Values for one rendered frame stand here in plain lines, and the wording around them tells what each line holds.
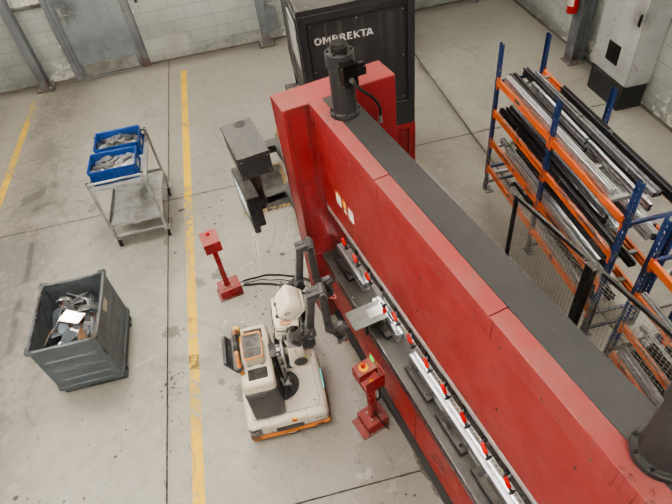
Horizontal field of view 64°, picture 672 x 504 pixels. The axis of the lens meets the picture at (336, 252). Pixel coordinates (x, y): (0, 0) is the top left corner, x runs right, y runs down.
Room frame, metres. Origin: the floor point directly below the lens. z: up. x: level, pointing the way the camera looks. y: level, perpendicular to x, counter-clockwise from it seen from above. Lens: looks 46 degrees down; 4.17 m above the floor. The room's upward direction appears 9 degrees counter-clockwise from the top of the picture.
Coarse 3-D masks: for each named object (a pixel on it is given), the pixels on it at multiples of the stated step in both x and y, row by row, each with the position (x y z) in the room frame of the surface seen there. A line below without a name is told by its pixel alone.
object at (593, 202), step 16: (512, 112) 4.44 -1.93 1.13; (512, 128) 4.29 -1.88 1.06; (528, 128) 4.16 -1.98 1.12; (528, 144) 3.98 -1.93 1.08; (544, 144) 3.87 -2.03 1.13; (560, 160) 3.65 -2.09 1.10; (592, 160) 3.60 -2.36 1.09; (560, 176) 3.44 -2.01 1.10; (576, 176) 3.41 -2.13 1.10; (608, 176) 3.35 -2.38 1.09; (576, 192) 3.22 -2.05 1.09; (624, 192) 3.13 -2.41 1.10; (592, 208) 2.98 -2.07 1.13; (624, 208) 2.93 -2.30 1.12; (640, 208) 2.93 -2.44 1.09; (592, 224) 2.86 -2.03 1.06; (640, 224) 2.73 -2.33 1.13; (608, 240) 2.66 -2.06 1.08
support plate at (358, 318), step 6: (366, 306) 2.45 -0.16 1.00; (372, 306) 2.44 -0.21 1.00; (348, 312) 2.42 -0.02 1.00; (354, 312) 2.41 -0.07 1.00; (360, 312) 2.41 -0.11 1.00; (348, 318) 2.37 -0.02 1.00; (354, 318) 2.36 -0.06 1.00; (360, 318) 2.35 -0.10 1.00; (366, 318) 2.34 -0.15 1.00; (372, 318) 2.34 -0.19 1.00; (378, 318) 2.33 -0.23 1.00; (384, 318) 2.32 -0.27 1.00; (354, 324) 2.31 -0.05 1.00; (360, 324) 2.30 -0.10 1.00; (366, 324) 2.29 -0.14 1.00
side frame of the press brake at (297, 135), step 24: (384, 72) 3.46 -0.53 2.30; (288, 96) 3.33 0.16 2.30; (312, 96) 3.29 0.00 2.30; (360, 96) 3.33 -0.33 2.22; (384, 96) 3.39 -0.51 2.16; (288, 120) 3.16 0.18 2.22; (384, 120) 3.38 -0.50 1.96; (288, 144) 3.16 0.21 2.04; (312, 144) 3.21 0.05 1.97; (288, 168) 3.30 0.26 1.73; (312, 168) 3.20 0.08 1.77; (312, 192) 3.19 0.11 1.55; (312, 216) 3.18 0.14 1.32; (336, 240) 3.23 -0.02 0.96
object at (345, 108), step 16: (336, 48) 2.98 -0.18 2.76; (352, 48) 3.02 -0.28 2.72; (336, 64) 2.94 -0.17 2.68; (352, 64) 2.89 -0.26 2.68; (336, 80) 2.96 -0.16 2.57; (352, 80) 2.86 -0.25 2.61; (336, 96) 2.96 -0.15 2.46; (352, 96) 2.96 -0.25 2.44; (336, 112) 2.97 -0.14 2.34; (352, 112) 2.96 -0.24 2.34
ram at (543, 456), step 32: (320, 160) 3.21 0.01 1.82; (352, 192) 2.67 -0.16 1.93; (352, 224) 2.73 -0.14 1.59; (384, 224) 2.24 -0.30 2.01; (384, 256) 2.27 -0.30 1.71; (416, 256) 1.90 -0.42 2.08; (384, 288) 2.30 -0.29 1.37; (416, 288) 1.90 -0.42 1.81; (416, 320) 1.89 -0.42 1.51; (448, 320) 1.59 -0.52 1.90; (448, 352) 1.57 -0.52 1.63; (480, 352) 1.33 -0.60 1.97; (480, 384) 1.30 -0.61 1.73; (512, 384) 1.12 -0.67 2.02; (480, 416) 1.26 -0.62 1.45; (512, 416) 1.08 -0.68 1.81; (544, 416) 0.93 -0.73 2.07; (512, 448) 1.03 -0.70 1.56; (544, 448) 0.88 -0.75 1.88; (576, 448) 0.77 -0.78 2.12; (544, 480) 0.83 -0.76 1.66; (576, 480) 0.72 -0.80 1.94
